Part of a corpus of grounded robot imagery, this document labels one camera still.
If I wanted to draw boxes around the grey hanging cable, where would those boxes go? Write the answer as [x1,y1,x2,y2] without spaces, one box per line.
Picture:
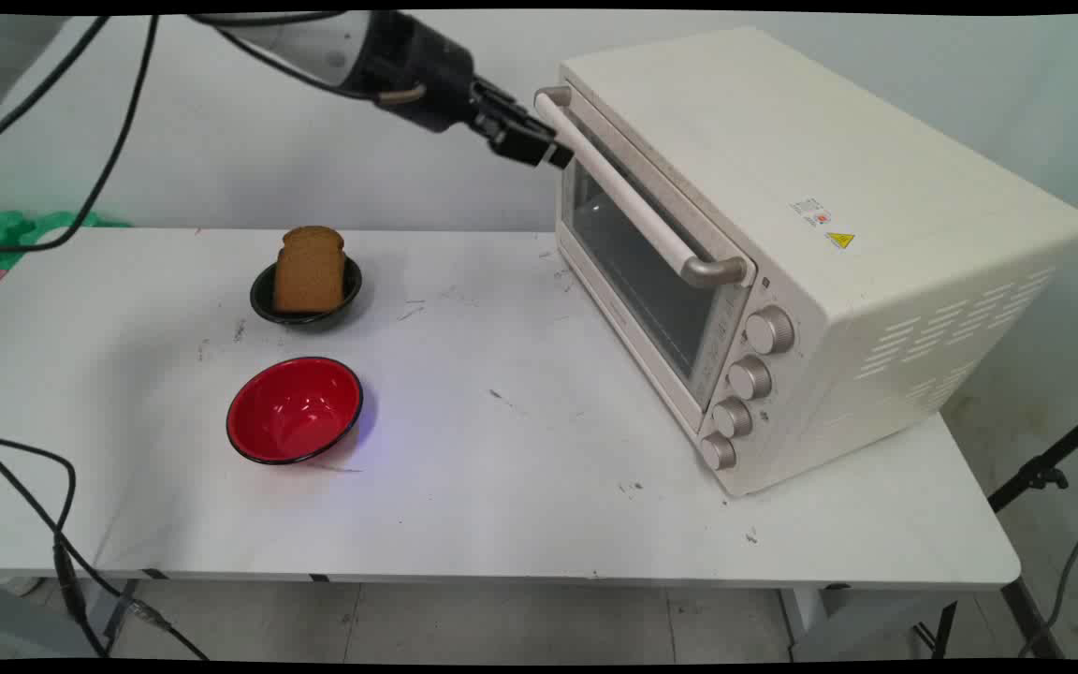
[1016,426,1078,659]

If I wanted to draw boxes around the black arm cable thin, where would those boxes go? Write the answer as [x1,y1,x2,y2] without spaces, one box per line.
[0,13,111,158]

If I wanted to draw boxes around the brown bread slice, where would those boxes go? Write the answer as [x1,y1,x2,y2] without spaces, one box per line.
[273,226,348,314]

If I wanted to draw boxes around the small black bowl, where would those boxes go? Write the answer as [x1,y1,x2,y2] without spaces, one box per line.
[250,257,363,327]

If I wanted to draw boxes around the cream toaster oven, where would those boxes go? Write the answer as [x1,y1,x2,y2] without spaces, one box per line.
[534,26,1078,498]

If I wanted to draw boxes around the green plastic object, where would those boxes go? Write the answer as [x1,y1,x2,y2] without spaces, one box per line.
[0,210,134,272]

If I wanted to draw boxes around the black cable with silver plug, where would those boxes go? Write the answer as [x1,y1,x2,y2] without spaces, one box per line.
[0,438,212,662]

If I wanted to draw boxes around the black tripod stand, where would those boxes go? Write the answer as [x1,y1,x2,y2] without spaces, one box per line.
[986,401,1078,513]

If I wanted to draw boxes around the black cable with looped bend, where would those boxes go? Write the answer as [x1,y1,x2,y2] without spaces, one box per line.
[0,429,111,659]

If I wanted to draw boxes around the silver oven knob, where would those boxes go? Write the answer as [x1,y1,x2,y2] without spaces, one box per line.
[699,432,737,472]
[745,306,795,356]
[711,397,753,439]
[726,355,773,402]

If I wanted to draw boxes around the oven glass door with handle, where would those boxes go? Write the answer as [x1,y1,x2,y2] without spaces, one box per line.
[534,86,757,433]

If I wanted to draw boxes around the black arm cable thick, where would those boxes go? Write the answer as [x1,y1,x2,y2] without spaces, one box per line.
[0,13,161,255]

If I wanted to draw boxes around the red bowl with black rim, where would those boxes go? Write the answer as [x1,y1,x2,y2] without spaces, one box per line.
[226,357,364,466]

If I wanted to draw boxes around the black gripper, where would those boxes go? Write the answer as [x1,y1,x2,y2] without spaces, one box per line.
[350,11,575,170]

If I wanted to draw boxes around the black metal table leg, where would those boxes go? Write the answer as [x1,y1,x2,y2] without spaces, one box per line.
[913,576,1067,661]

